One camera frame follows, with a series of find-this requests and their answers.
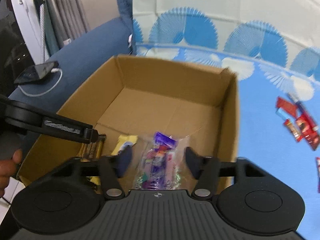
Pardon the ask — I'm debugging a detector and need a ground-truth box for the black smartphone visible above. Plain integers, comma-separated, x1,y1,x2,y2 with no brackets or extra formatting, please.
14,61,60,85

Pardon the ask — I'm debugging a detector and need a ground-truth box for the purple snack packet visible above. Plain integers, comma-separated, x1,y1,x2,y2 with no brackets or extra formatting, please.
144,131,178,180

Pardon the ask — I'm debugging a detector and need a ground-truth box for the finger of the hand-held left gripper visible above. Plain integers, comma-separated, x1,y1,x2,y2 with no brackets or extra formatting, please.
82,129,100,145

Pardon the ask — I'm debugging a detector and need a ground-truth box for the blue fan-print sheet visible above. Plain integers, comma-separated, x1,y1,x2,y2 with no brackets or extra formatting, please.
130,0,320,205

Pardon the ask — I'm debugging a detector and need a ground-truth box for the white charging cable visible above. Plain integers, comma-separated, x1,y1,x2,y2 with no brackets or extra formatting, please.
19,67,63,97

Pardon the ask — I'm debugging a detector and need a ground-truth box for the dark brown snack bar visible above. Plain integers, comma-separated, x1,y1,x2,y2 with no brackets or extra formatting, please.
79,134,107,162

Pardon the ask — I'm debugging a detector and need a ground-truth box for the clear plastic candy bag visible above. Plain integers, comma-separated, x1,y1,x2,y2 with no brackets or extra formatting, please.
132,131,191,191

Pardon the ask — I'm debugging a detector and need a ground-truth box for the grey curtain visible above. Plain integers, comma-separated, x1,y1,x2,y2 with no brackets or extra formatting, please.
42,0,91,53

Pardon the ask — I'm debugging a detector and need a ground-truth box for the brown cardboard box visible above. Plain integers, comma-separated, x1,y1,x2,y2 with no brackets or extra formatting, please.
16,54,240,195

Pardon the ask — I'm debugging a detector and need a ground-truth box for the white cabinet door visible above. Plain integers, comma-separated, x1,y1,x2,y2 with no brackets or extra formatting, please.
10,0,50,64

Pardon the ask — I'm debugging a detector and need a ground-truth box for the yellow snack packet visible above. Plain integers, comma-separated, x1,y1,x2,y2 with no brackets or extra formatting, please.
111,134,139,156

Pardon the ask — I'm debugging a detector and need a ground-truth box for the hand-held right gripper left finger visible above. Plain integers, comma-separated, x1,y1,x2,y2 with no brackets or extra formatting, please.
50,145,133,201

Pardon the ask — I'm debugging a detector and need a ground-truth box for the teal curtain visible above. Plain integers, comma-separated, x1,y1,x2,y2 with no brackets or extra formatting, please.
42,4,61,57

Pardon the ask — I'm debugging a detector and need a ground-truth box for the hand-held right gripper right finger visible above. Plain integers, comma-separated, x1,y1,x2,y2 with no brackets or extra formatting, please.
184,146,270,201

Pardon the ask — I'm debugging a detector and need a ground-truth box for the person's left hand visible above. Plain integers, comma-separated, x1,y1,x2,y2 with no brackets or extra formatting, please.
0,149,23,199

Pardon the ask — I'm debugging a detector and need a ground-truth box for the blue fabric cushion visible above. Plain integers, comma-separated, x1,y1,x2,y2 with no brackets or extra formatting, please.
115,0,135,55

